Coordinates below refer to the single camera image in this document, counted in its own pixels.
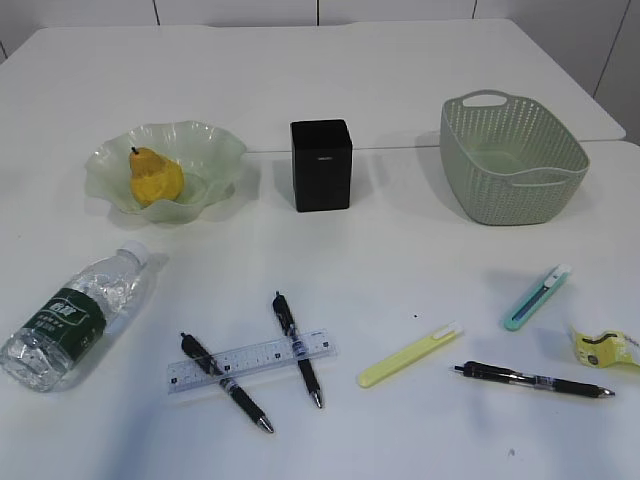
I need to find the green woven plastic basket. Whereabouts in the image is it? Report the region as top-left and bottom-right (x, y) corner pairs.
(439, 90), (590, 226)

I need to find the black pen under ruler left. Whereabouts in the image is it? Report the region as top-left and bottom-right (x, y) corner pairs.
(180, 332), (275, 434)

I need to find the yellow pear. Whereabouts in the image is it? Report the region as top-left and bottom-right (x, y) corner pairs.
(129, 146), (185, 207)

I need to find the black pen right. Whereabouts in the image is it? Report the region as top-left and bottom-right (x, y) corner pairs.
(453, 361), (615, 399)

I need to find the clear water bottle green label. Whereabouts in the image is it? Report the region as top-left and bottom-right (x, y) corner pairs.
(1, 240), (151, 392)

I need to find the black pen over ruler middle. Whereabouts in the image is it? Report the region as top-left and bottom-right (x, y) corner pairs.
(272, 291), (324, 409)

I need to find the black square pen holder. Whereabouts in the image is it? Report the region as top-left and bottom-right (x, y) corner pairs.
(290, 119), (353, 212)

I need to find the yellow utility knife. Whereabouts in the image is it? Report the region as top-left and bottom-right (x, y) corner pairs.
(357, 322), (464, 388)

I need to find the green wavy glass plate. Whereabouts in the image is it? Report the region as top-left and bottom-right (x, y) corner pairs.
(85, 120), (247, 223)

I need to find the transparent plastic ruler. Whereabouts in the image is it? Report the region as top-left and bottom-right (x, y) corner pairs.
(166, 329), (337, 394)

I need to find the teal utility knife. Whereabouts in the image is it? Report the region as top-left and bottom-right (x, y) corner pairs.
(502, 264), (573, 332)

